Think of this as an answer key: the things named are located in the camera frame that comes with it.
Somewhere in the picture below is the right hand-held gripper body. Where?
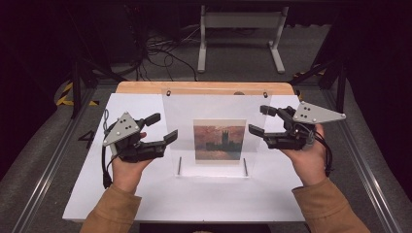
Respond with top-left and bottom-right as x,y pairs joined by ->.
274,101 -> 347,151

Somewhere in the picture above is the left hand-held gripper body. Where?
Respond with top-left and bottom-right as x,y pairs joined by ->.
102,112 -> 167,164

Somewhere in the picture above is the painting postcard with cream back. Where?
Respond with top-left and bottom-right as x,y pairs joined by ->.
192,117 -> 248,162

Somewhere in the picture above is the clear acrylic frame panel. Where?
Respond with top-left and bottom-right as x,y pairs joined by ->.
160,87 -> 273,179

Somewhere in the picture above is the person's left hand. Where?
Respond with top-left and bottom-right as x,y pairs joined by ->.
111,130 -> 155,196

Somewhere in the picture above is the person's right hand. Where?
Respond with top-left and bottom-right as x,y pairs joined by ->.
280,123 -> 328,188

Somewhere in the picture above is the wooden board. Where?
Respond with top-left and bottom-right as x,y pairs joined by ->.
115,81 -> 295,96

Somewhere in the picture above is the black tripod stand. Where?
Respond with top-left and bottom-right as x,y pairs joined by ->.
66,6 -> 128,119
291,57 -> 348,114

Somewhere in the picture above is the yellow black hazard tape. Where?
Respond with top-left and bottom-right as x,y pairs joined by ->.
56,82 -> 100,107

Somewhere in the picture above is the grey coiled cable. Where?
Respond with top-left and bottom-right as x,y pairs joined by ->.
102,109 -> 111,134

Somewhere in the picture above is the black looped cable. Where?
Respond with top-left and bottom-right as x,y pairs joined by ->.
314,128 -> 334,178

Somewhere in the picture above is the black cable with plug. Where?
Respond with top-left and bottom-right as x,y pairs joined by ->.
101,145 -> 115,190

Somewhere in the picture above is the tangle of black floor cables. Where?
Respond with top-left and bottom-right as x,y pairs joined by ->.
124,6 -> 199,83

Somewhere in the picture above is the aluminium frame rail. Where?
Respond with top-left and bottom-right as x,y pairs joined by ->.
11,86 -> 101,233
326,86 -> 406,233

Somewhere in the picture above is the white metal table frame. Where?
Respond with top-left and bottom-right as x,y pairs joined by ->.
197,4 -> 290,75

